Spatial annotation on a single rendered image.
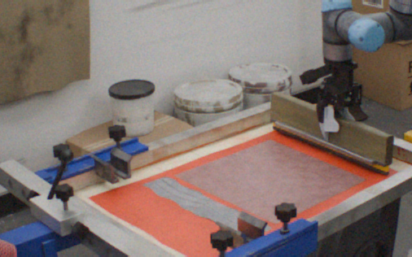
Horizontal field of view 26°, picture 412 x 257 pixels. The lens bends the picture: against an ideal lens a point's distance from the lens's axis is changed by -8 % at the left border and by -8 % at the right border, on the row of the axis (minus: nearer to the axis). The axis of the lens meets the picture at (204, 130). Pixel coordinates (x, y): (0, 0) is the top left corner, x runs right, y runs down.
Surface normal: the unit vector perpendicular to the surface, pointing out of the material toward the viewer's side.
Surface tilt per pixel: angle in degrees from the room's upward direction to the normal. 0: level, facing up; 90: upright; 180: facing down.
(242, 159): 0
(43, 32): 89
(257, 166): 0
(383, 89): 91
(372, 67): 90
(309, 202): 0
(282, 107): 87
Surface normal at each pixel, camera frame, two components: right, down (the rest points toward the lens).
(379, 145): -0.77, 0.22
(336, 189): -0.04, -0.92
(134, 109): 0.20, 0.41
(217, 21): 0.64, 0.27
